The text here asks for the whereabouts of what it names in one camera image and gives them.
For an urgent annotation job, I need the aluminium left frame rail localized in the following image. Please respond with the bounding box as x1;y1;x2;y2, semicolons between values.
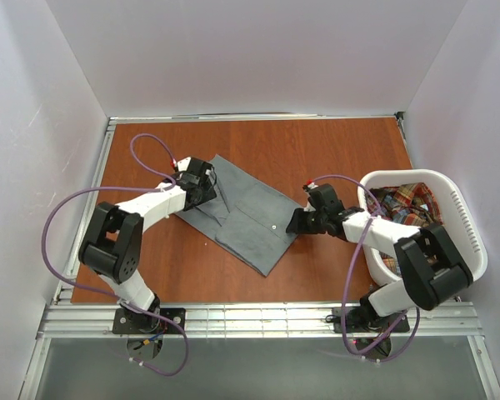
62;117;117;283

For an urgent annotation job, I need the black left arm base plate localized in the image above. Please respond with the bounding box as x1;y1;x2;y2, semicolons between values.
112;307;186;335

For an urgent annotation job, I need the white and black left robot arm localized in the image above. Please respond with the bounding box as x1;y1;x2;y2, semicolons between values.
78;157;217;313

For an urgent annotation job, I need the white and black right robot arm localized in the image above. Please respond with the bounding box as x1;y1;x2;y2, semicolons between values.
286;182;475;328

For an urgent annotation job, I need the aluminium front frame rail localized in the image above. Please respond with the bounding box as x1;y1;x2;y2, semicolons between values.
37;302;483;339

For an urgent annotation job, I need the white plastic laundry basket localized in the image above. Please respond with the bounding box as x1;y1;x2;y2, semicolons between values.
361;169;488;280

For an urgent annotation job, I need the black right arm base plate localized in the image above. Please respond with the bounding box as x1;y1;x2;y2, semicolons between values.
325;305;410;333

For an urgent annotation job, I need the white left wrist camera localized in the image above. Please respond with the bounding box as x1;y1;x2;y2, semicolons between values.
172;157;193;173

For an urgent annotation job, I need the red plaid shirt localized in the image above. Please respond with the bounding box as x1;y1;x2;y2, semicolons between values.
365;182;448;278

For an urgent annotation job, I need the aluminium frame rail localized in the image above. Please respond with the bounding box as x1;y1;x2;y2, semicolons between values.
62;117;117;283
37;302;483;339

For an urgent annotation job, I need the grey long sleeve shirt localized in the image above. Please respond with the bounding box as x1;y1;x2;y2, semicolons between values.
178;155;300;277

